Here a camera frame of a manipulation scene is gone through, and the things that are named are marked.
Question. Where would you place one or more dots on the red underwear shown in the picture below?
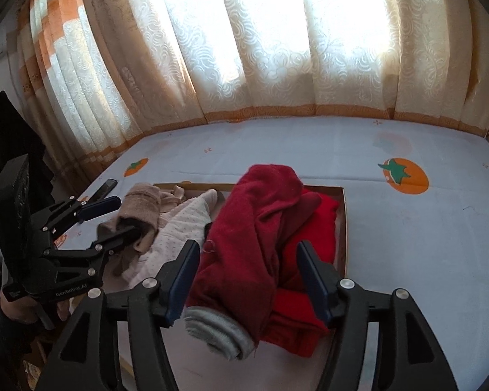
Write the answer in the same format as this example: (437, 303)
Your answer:
(313, 228)

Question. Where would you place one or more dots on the dark hanging garment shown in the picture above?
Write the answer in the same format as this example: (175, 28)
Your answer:
(12, 130)

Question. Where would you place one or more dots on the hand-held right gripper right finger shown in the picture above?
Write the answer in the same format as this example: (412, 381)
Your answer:
(313, 281)

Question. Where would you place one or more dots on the maroon underwear grey waistband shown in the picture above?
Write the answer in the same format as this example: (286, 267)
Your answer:
(244, 232)

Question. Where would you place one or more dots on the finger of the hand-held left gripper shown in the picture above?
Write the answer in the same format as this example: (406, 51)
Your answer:
(102, 205)
(106, 244)

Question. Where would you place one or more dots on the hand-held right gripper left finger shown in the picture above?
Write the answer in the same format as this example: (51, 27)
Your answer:
(183, 281)

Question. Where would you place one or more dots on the cream and orange patterned curtain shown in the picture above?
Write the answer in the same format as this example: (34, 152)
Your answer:
(269, 49)

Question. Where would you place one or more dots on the white persimmon print tablecloth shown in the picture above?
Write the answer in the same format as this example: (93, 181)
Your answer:
(391, 252)

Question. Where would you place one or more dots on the black smartphone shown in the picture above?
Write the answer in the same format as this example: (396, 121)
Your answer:
(104, 189)

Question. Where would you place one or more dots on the person's left hand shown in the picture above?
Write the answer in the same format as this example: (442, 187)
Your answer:
(18, 313)

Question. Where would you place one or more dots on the white dotted underwear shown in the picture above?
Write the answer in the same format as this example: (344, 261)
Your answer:
(179, 224)

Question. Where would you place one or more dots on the beige underwear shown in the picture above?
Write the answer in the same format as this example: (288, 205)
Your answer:
(140, 207)

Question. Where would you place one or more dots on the shallow cardboard tray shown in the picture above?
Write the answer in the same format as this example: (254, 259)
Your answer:
(339, 232)

